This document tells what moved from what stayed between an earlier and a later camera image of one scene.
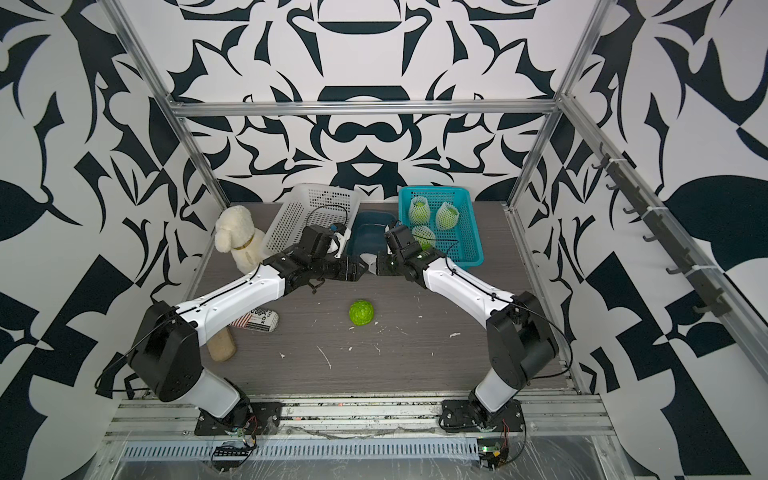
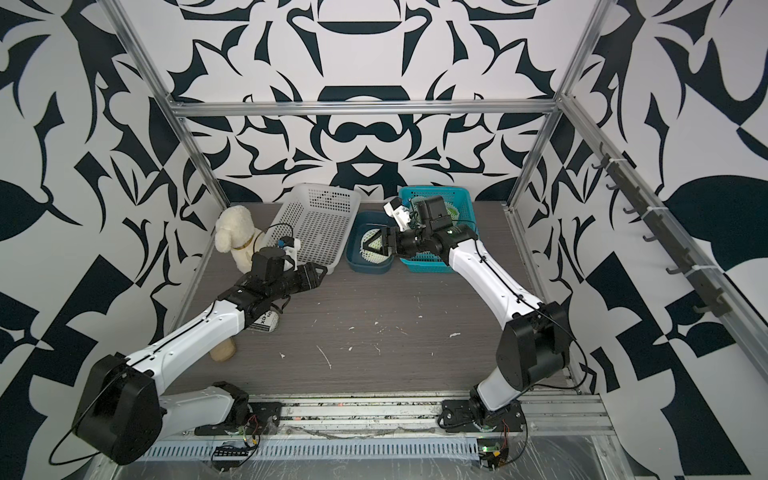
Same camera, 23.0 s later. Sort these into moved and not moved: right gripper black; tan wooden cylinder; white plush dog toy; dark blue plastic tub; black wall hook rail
Moved: right gripper black
Not moved: white plush dog toy; black wall hook rail; dark blue plastic tub; tan wooden cylinder
